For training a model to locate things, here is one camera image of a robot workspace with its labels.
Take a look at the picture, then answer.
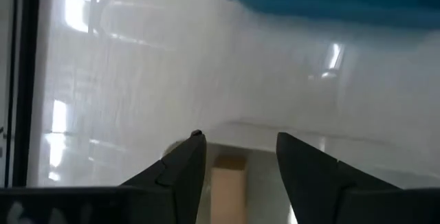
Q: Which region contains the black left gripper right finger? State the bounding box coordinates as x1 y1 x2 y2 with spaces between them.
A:
276 131 402 224

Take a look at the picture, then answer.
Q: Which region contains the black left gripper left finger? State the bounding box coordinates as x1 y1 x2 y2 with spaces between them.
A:
120 129 208 224

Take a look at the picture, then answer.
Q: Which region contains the natural wood rectangular block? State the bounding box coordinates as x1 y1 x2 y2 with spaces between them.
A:
209 154 248 224

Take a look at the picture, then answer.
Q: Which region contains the white plastic bin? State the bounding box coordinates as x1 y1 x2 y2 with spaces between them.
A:
161 117 440 224

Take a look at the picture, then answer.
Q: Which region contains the black table frame rail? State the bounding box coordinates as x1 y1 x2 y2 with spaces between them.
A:
5 0 41 188

